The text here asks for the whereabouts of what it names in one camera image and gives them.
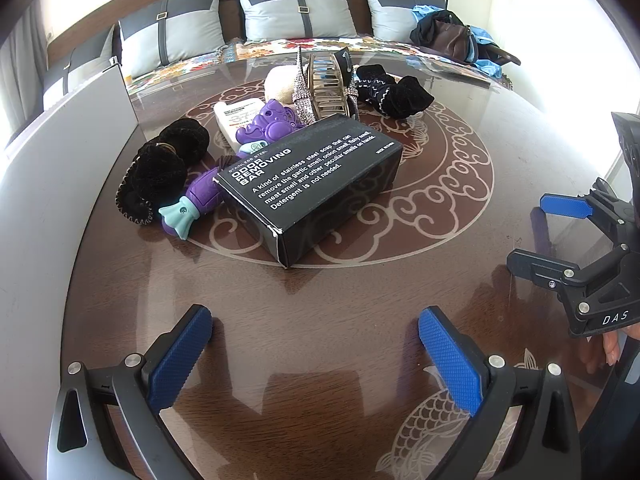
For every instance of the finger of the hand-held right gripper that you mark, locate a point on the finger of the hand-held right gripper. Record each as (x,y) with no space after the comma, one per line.
(540,265)
(562,207)

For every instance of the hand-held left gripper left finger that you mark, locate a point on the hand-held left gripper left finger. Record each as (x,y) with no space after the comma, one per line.
(177,355)

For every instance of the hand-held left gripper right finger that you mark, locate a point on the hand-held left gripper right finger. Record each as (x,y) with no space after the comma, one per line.
(450,360)

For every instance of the purple fish toy teal tail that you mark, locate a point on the purple fish toy teal tail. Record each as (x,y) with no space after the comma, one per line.
(197,202)

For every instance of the black scrunchie white stitching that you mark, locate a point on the black scrunchie white stitching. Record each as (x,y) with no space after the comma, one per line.
(150,180)
(372,85)

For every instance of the black velvet scrunchie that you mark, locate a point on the black velvet scrunchie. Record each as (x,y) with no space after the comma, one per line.
(412,95)
(187,135)

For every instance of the black printed cardboard box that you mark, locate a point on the black printed cardboard box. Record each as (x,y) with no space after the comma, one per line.
(310,185)

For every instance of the purple dragon toy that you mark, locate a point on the purple dragon toy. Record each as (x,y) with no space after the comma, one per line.
(267,127)

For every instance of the person's right forearm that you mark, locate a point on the person's right forearm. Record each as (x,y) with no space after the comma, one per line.
(615,410)

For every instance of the brown patterned desktop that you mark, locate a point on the brown patterned desktop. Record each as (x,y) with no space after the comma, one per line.
(350,310)

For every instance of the person's right hand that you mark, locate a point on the person's right hand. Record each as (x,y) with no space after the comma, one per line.
(612,347)

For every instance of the pile of bags and clothes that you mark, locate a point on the pile of bags and clothes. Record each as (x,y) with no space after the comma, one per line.
(485,50)

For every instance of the brown leather bag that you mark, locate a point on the brown leather bag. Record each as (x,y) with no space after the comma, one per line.
(452,40)

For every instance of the black cloth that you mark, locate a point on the black cloth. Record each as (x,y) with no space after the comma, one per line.
(425,30)

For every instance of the grey board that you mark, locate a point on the grey board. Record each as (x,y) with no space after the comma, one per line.
(65,160)

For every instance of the white tube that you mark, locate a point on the white tube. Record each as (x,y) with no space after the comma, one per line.
(230,117)

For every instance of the rhinestone hair claw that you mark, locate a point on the rhinestone hair claw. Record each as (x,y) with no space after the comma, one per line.
(325,85)

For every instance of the beige knitted glove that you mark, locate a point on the beige knitted glove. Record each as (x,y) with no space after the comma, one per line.
(280,85)

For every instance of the floral blanket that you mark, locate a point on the floral blanket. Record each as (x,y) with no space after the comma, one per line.
(200,62)

